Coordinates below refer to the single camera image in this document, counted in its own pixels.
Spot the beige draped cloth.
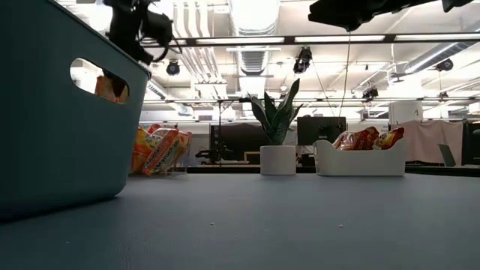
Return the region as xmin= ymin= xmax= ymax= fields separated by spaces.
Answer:
xmin=389 ymin=119 xmax=466 ymax=164

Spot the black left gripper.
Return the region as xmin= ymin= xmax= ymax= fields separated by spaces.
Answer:
xmin=108 ymin=0 xmax=155 ymax=103

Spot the teal plastic bin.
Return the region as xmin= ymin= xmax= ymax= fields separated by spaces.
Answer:
xmin=0 ymin=0 xmax=152 ymax=222

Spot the white cylinder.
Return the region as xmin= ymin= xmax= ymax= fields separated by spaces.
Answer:
xmin=388 ymin=100 xmax=424 ymax=125

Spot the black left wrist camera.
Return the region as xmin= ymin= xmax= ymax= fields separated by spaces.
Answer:
xmin=140 ymin=10 xmax=176 ymax=50

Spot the clear plastic bin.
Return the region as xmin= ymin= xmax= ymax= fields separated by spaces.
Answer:
xmin=129 ymin=123 xmax=194 ymax=177

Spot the black metal table frame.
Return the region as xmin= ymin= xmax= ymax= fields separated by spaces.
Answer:
xmin=187 ymin=166 xmax=480 ymax=178

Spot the black overhead camera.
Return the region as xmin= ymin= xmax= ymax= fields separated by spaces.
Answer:
xmin=293 ymin=46 xmax=314 ymax=75

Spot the blue-grey table mat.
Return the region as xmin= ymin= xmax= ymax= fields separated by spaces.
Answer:
xmin=0 ymin=172 xmax=480 ymax=270

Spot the snake plant in white pot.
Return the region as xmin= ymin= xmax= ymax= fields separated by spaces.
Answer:
xmin=249 ymin=77 xmax=303 ymax=176

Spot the white plastic bin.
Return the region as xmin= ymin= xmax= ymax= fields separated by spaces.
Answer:
xmin=313 ymin=138 xmax=408 ymax=177

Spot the small black monitor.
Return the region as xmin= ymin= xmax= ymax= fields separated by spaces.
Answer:
xmin=297 ymin=116 xmax=348 ymax=146

